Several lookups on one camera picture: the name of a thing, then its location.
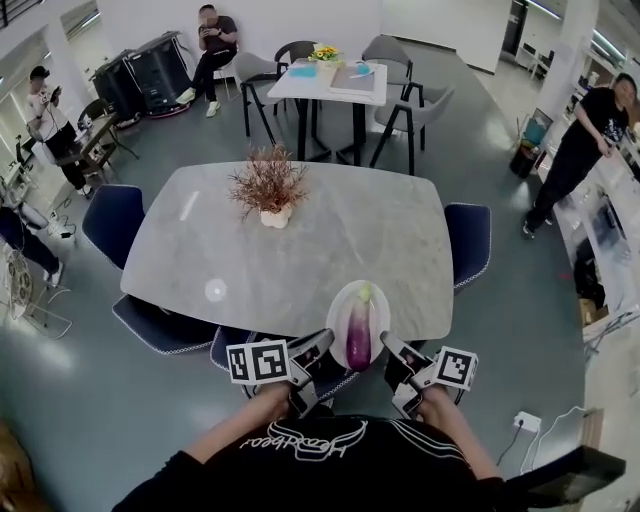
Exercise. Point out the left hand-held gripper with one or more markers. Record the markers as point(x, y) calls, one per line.
point(257, 362)

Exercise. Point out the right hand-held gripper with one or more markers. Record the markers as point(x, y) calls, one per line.
point(455, 370)

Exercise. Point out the white plate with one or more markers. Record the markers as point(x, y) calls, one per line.
point(342, 310)

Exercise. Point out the purple eggplant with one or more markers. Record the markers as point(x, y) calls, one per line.
point(359, 335)

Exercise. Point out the person's left forearm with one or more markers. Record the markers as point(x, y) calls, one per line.
point(240, 425)

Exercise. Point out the person's right forearm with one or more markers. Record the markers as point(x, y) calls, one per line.
point(460, 430)

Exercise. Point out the blue chair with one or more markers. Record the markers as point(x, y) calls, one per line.
point(160, 325)
point(467, 240)
point(112, 220)
point(330, 380)

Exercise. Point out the grey marble dining table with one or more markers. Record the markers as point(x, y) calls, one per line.
point(350, 225)

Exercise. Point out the person's black shirt torso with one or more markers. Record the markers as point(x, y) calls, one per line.
point(325, 475)

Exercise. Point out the white power strip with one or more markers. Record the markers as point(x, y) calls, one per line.
point(527, 421)

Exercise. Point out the dried red plant cream pot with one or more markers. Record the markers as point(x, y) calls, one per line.
point(265, 187)

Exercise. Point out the cardboard box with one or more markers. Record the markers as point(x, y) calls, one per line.
point(592, 312)

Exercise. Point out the black bag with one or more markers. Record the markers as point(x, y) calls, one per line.
point(589, 275)

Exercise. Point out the wooden board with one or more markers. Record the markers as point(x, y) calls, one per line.
point(594, 430)

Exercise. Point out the dark red bin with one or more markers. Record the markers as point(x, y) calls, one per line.
point(525, 162)

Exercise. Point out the grey armchair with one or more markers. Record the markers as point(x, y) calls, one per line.
point(425, 107)
point(255, 67)
point(385, 47)

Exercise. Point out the white square table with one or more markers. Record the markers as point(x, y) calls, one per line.
point(310, 87)

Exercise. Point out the white display counter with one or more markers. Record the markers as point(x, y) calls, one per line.
point(610, 200)

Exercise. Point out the teal framed board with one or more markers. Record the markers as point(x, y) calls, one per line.
point(539, 127)

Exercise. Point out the grey placemat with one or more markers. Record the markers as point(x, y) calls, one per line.
point(352, 80)

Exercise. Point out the blue cloth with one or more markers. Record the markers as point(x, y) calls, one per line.
point(302, 71)

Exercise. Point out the small blue item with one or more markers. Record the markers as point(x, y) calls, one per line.
point(365, 70)

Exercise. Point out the sunflower bouquet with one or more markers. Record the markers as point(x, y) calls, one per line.
point(326, 52)

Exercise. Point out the black armchair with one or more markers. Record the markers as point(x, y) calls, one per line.
point(295, 50)

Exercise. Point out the brown side table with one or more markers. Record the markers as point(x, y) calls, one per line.
point(95, 132)

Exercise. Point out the black equipment cart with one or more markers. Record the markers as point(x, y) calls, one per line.
point(117, 85)
point(157, 70)

